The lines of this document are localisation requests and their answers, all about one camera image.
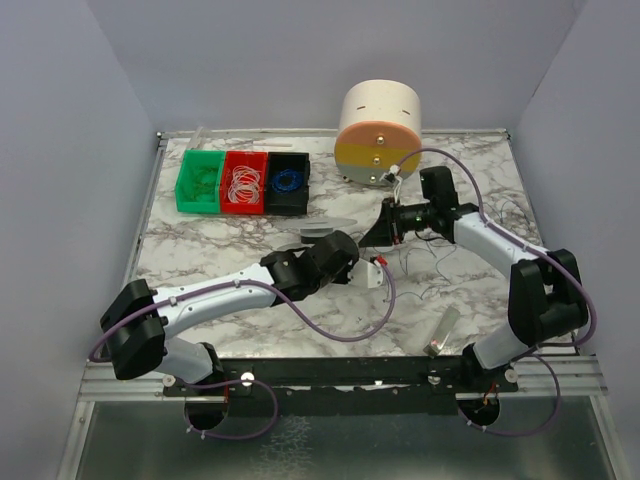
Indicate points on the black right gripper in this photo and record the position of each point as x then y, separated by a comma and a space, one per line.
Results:
391, 221

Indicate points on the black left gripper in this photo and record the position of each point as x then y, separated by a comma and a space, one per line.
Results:
343, 272

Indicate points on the white perforated cable spool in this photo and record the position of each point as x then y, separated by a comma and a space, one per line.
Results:
310, 230

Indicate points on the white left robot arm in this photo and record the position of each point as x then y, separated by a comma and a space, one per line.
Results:
142, 325

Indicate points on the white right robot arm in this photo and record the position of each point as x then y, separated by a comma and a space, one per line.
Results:
542, 301

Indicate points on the black plastic bin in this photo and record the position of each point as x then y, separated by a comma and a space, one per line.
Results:
287, 184

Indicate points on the grey tool with red label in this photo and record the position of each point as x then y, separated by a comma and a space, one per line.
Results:
442, 332

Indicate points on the round three-drawer cabinet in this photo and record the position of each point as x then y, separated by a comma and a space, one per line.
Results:
380, 123

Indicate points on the red plastic bin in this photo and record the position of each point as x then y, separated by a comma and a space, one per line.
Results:
242, 184

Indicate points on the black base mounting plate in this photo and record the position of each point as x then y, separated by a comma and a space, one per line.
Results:
343, 386

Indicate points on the green plastic bin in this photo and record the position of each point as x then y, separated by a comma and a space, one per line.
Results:
197, 187

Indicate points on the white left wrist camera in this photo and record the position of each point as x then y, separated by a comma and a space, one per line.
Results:
369, 273

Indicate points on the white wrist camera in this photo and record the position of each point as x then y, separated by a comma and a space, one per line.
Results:
393, 178
369, 273

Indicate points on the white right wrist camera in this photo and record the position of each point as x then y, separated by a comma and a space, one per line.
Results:
393, 178

